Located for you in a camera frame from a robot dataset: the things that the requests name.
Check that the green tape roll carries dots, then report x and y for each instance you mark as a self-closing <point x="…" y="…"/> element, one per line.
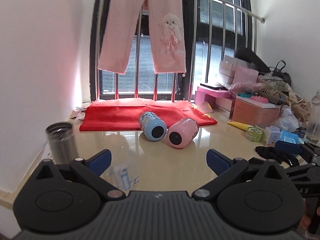
<point x="254" y="134"/>

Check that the red flag cloth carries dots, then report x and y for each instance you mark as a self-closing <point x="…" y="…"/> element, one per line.
<point x="124" y="114"/>

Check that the pink shelf riser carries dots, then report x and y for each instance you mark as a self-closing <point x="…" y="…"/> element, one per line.
<point x="204" y="94"/>

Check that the orange pink storage box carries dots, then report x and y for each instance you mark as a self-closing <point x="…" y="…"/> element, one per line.
<point x="254" y="113"/>

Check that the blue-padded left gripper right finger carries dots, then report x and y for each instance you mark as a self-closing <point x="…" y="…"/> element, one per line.
<point x="227" y="171"/>

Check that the yellow tube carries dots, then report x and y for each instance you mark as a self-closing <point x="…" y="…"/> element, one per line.
<point x="239" y="125"/>

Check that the small white blue box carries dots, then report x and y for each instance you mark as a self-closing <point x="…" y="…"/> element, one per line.
<point x="271" y="135"/>

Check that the blue cartoon cup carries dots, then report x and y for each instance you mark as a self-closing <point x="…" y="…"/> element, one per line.
<point x="153" y="127"/>

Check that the stainless steel thermos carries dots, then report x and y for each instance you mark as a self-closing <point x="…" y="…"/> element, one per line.
<point x="61" y="139"/>

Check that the blue wet wipes pack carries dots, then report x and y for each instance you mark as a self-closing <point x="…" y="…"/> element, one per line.
<point x="289" y="137"/>

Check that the pink hanging pants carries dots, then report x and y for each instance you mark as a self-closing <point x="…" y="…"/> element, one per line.
<point x="166" y="34"/>

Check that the clear plastic bottle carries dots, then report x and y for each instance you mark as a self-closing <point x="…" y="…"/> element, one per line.
<point x="312" y="129"/>

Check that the pink cup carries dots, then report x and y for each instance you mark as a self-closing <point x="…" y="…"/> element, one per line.
<point x="182" y="133"/>

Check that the clear plastic cartoon cup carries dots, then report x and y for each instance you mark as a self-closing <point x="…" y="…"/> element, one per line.
<point x="123" y="176"/>

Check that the metal window railing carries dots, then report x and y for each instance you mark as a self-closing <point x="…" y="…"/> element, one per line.
<point x="213" y="29"/>

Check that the black bag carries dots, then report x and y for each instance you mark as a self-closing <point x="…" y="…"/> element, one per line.
<point x="249" y="56"/>

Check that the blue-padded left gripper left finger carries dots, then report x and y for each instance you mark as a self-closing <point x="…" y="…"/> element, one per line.
<point x="88" y="172"/>

